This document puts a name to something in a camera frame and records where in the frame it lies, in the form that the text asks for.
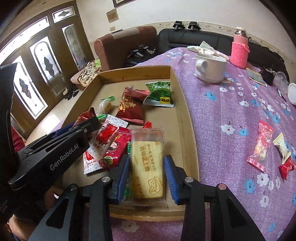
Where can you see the small red snack packet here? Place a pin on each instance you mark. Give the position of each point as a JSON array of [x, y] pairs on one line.
[[286, 168], [147, 125]]

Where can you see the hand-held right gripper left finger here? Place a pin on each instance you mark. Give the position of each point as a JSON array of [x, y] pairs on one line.
[[121, 178]]

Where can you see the white mug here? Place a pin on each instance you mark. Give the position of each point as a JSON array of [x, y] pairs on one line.
[[211, 67]]

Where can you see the pink snack packet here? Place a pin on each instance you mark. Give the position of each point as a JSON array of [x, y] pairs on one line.
[[260, 148]]

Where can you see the wooden door stained glass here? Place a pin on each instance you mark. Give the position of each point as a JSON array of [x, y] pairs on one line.
[[57, 34]]

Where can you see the green snack packet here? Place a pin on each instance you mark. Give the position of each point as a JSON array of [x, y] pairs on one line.
[[159, 93]]

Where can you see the red cloth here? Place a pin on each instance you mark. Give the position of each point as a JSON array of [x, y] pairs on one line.
[[18, 139]]

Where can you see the wall plaque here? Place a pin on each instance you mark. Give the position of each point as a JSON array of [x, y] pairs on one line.
[[112, 15]]

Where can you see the brown armchair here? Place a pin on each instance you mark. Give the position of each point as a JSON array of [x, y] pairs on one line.
[[120, 46]]

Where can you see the group of black devices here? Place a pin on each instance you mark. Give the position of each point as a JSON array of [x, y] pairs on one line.
[[140, 52]]

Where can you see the pale cream snack packet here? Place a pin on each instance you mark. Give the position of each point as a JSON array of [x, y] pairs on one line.
[[282, 146]]

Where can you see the black sofa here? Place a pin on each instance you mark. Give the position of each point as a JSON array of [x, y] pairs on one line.
[[180, 38]]

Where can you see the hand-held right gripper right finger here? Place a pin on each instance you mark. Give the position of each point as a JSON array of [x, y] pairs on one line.
[[171, 178]]

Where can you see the dark picture frame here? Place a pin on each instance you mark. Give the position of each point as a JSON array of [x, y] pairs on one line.
[[121, 2]]

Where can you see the yellow candy green wrapper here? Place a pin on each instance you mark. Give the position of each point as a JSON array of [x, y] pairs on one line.
[[105, 105]]

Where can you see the red packet round gold label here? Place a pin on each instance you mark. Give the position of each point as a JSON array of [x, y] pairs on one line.
[[115, 149]]

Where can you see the white red snack packet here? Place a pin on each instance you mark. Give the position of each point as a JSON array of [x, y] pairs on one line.
[[91, 163], [108, 133]]

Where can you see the patterned cloth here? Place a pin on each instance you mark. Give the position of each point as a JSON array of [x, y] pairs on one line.
[[89, 71]]

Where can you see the black device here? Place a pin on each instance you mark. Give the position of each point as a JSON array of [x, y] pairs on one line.
[[178, 25], [193, 25]]

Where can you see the pink bottle knitted sleeve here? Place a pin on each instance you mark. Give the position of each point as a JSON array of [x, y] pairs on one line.
[[240, 51]]

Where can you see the large dark red snack packet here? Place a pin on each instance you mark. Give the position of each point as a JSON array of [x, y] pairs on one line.
[[131, 106]]

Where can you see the shallow cardboard box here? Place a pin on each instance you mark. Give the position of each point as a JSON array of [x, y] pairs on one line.
[[161, 120]]

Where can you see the green wrapped candy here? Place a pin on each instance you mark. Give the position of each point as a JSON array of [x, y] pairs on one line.
[[126, 188]]

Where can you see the dark red foil snack packet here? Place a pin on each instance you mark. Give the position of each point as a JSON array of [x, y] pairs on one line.
[[85, 115]]

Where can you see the black small cup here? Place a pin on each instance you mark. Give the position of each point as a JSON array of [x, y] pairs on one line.
[[268, 76]]

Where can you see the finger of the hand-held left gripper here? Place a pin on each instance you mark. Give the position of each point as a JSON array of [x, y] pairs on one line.
[[86, 127], [62, 132]]

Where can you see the dark shoe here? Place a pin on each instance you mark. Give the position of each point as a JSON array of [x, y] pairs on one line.
[[67, 94], [75, 92]]

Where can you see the white cloth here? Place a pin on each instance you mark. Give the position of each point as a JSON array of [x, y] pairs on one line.
[[205, 47]]

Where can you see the purple floral tablecloth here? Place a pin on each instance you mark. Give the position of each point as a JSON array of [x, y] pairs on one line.
[[219, 111]]

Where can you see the black pen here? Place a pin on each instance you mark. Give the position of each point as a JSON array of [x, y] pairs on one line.
[[281, 94]]

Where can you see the yellow biscuit packet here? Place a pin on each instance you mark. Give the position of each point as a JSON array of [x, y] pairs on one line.
[[146, 166]]

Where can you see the clear plastic cup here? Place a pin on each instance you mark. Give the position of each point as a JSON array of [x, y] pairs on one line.
[[281, 80]]

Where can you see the olive folded cloth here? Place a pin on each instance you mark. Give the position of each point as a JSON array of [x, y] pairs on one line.
[[255, 76]]

